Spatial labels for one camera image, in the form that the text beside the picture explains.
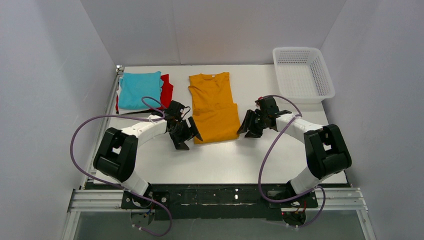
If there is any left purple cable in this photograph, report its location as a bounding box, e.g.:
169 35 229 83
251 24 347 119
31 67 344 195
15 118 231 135
69 96 173 237

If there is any aluminium frame rail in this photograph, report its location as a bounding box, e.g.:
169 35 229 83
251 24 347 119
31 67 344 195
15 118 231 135
61 65 125 240

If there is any black folded t-shirt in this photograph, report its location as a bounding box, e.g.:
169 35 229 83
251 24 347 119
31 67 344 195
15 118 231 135
115 108 159 115

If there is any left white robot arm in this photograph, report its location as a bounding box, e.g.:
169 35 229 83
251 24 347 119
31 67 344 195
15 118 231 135
93 100 203 196

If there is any yellow t-shirt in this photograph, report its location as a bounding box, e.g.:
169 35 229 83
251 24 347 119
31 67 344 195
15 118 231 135
188 72 241 145

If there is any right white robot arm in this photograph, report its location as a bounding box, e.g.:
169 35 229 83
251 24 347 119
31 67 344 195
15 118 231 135
237 95 352 200

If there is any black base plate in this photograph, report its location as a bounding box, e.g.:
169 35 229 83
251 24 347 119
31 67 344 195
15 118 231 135
121 184 319 221

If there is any white plastic basket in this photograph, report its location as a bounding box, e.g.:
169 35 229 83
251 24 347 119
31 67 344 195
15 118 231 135
272 47 336 104

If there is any red folded t-shirt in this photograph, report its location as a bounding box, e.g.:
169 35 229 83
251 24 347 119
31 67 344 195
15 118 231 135
115 74 174 111

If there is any blue folded t-shirt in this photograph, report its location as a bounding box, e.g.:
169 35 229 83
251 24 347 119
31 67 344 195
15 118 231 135
118 71 163 111

